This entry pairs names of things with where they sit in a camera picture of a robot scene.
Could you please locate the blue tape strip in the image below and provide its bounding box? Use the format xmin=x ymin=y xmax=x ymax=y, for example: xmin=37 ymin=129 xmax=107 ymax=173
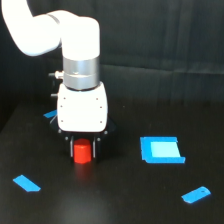
xmin=13 ymin=175 xmax=41 ymax=192
xmin=43 ymin=110 xmax=57 ymax=118
xmin=181 ymin=186 xmax=211 ymax=204

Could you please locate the black backdrop curtain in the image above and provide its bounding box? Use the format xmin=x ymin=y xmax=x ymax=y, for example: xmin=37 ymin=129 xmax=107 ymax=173
xmin=0 ymin=0 xmax=224 ymax=129

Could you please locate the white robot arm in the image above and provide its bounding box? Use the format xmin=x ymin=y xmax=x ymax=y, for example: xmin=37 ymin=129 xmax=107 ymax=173
xmin=1 ymin=0 xmax=114 ymax=164

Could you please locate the blue tape strip front left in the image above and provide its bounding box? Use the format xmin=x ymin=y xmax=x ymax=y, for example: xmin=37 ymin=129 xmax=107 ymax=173
xmin=13 ymin=175 xmax=41 ymax=192

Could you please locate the blue tape strip back left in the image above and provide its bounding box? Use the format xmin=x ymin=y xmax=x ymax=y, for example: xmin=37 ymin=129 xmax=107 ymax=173
xmin=43 ymin=110 xmax=57 ymax=118

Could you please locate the blue tape strip front right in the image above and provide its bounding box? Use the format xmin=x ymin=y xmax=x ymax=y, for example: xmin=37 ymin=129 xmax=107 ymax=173
xmin=181 ymin=186 xmax=211 ymax=204

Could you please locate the blue square tape frame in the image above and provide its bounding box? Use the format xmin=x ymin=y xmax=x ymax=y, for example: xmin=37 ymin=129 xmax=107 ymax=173
xmin=140 ymin=137 xmax=185 ymax=164

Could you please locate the red hexagonal block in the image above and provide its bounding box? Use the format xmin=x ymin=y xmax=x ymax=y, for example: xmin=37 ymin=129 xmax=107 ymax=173
xmin=73 ymin=139 xmax=92 ymax=164

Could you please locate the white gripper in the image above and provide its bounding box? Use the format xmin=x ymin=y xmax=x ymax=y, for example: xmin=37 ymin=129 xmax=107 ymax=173
xmin=50 ymin=83 xmax=116 ymax=162

